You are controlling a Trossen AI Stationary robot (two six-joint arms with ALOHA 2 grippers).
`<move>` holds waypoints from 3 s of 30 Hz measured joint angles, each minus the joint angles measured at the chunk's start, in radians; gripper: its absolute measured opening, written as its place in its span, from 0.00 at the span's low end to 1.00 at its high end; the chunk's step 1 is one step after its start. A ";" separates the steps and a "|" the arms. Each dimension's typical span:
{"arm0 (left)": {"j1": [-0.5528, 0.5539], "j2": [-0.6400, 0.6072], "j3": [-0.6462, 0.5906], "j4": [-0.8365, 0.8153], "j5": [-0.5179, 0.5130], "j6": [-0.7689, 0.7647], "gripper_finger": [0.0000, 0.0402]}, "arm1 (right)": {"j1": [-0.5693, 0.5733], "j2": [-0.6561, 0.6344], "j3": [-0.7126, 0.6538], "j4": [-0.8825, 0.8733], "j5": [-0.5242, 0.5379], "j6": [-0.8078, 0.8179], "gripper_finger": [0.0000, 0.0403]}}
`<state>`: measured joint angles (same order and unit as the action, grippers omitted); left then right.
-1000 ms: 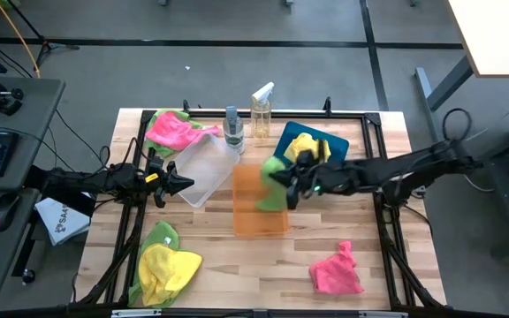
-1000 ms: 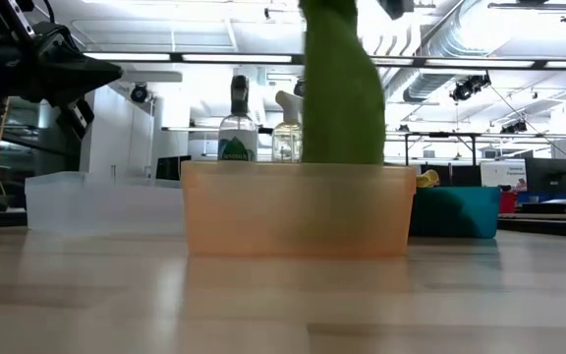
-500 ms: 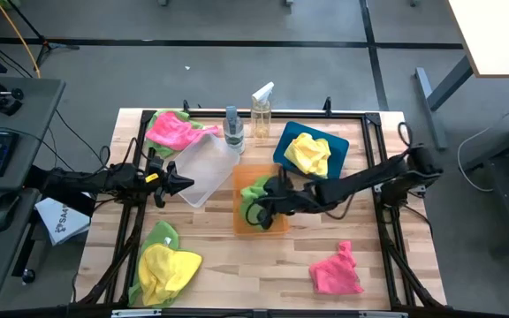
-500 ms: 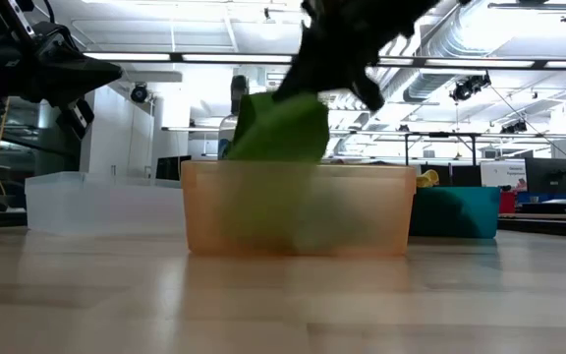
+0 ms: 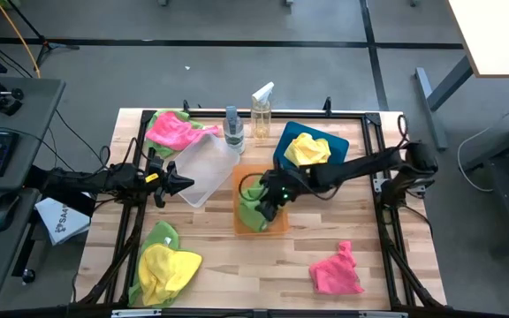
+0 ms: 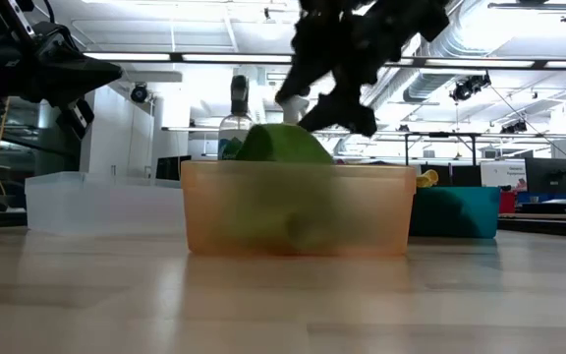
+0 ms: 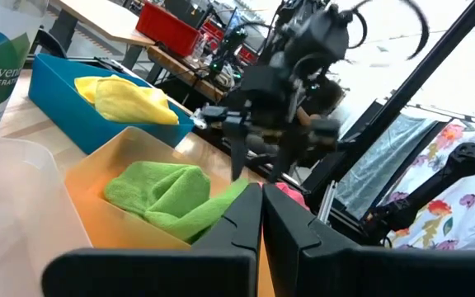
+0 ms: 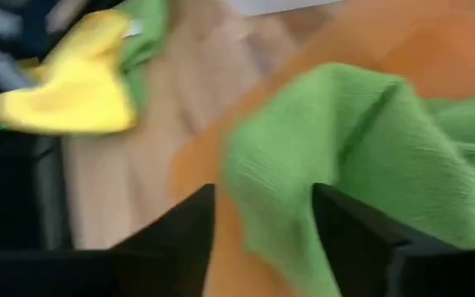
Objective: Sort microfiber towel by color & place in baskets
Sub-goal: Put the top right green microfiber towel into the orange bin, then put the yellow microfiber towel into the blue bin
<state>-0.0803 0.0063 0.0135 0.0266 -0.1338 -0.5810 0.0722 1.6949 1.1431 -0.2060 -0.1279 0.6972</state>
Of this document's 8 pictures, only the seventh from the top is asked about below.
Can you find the floral patterned cloth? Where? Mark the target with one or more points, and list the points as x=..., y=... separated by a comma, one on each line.
x=460, y=206

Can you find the light wooden background table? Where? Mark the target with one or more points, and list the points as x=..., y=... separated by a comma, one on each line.
x=101, y=20

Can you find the clear plastic basket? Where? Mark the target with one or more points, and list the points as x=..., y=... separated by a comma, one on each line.
x=15, y=214

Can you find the black metal frame post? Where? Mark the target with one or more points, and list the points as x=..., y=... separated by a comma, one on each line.
x=406, y=86

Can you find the green microfiber towel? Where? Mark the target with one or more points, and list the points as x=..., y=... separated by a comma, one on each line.
x=163, y=194

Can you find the orange plastic basket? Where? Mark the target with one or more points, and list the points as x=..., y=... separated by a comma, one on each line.
x=97, y=206

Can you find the pink microfiber towel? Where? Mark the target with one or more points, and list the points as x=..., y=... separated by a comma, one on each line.
x=293, y=194

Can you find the teal translucent sheet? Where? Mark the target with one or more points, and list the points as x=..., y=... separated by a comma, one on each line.
x=382, y=165

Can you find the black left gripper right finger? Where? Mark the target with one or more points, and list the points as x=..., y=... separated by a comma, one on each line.
x=344, y=272

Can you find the red plastic bin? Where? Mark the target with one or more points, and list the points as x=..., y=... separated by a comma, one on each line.
x=167, y=29

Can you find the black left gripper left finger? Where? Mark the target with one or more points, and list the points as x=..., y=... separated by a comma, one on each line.
x=204, y=268

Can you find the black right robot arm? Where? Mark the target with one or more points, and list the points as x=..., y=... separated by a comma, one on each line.
x=320, y=37

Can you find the black chair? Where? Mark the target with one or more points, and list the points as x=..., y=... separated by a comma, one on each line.
x=50, y=43

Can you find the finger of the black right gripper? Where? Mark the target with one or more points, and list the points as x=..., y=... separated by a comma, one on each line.
x=289, y=152
x=237, y=148

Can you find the blue plastic basket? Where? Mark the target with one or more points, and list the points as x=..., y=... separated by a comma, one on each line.
x=64, y=107

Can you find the brown wooden workbench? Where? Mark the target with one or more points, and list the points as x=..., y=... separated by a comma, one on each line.
x=188, y=76

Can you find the yellow microfiber towel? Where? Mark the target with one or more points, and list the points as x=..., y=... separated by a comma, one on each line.
x=130, y=103

